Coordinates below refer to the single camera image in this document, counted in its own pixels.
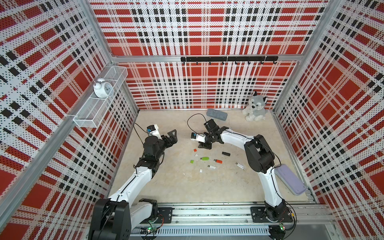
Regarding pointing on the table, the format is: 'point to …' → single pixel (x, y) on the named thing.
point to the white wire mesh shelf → (96, 108)
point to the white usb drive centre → (212, 167)
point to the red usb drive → (218, 161)
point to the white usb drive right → (239, 165)
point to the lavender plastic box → (294, 184)
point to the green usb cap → (192, 161)
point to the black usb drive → (226, 153)
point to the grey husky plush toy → (256, 110)
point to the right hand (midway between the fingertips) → (202, 141)
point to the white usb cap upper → (196, 155)
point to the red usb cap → (195, 150)
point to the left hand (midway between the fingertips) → (173, 132)
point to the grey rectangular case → (216, 114)
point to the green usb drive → (204, 158)
